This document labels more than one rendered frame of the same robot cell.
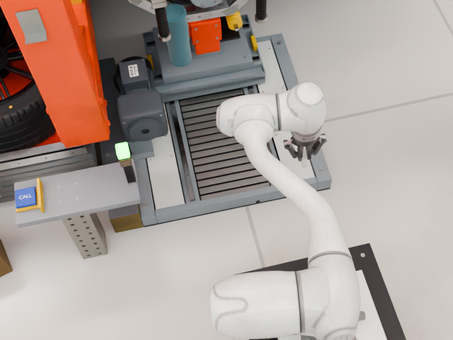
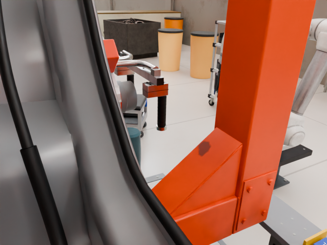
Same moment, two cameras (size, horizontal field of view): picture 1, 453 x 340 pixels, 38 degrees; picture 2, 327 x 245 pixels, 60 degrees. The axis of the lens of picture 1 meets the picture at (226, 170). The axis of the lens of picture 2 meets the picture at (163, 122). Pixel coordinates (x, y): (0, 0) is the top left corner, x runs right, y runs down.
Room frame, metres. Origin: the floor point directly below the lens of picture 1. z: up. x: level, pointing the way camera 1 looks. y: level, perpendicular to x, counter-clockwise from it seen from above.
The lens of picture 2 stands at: (1.92, 1.17, 1.26)
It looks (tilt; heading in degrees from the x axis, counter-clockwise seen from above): 25 degrees down; 250
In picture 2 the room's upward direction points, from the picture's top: 1 degrees clockwise
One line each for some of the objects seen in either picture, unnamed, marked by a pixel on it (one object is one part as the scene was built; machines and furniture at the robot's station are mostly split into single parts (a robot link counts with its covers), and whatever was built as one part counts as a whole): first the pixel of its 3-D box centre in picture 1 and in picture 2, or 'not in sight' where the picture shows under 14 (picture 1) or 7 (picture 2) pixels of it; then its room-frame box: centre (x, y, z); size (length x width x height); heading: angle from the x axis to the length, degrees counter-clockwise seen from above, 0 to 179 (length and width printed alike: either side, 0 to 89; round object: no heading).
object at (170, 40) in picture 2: not in sight; (170, 49); (0.13, -3.60, 0.34); 0.45 x 0.43 x 0.69; 8
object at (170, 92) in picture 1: (203, 57); not in sight; (1.99, 0.07, 0.13); 0.50 x 0.36 x 0.10; 98
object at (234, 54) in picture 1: (199, 28); not in sight; (1.99, 0.07, 0.32); 0.40 x 0.30 x 0.28; 98
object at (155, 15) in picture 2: not in sight; (134, 28); (0.13, -6.22, 0.41); 2.32 x 0.74 x 0.83; 10
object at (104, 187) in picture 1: (77, 193); (286, 223); (1.16, 0.53, 0.44); 0.43 x 0.17 x 0.03; 98
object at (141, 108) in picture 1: (140, 99); not in sight; (1.69, 0.34, 0.26); 0.42 x 0.18 x 0.35; 8
